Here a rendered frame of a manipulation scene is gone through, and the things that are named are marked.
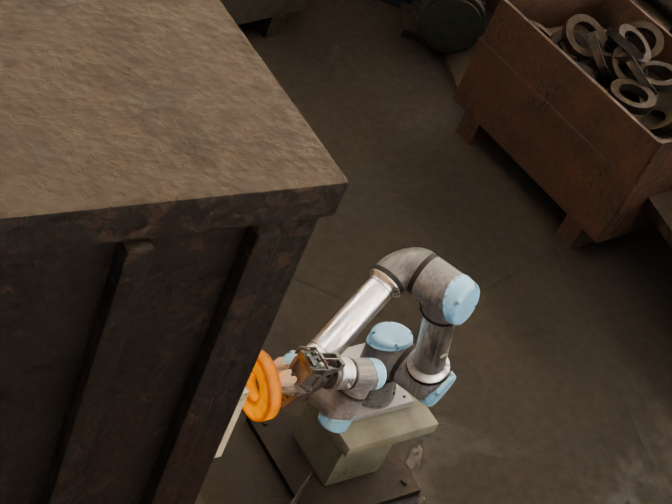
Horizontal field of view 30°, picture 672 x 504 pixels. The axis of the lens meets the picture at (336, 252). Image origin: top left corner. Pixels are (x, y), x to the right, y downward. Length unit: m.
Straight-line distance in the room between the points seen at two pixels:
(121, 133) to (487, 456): 2.55
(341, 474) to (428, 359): 0.57
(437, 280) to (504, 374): 1.35
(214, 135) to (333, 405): 1.29
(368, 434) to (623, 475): 1.11
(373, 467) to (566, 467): 0.72
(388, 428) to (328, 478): 0.26
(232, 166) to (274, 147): 0.09
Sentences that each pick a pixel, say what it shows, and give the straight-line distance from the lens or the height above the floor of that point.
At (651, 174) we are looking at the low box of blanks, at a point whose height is 0.46.
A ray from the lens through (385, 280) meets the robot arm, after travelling 3.05.
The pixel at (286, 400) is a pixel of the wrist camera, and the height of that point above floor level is 0.75.
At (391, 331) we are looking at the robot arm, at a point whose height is 0.54.
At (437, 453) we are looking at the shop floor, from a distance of 3.97.
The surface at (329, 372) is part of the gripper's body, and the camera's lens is 2.82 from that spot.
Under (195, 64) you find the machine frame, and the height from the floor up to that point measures 1.76.
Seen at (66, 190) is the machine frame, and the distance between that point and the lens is 1.60.
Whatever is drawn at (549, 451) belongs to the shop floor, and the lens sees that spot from 4.19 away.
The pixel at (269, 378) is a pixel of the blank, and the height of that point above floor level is 0.89.
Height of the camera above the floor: 2.79
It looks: 39 degrees down
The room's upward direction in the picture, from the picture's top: 25 degrees clockwise
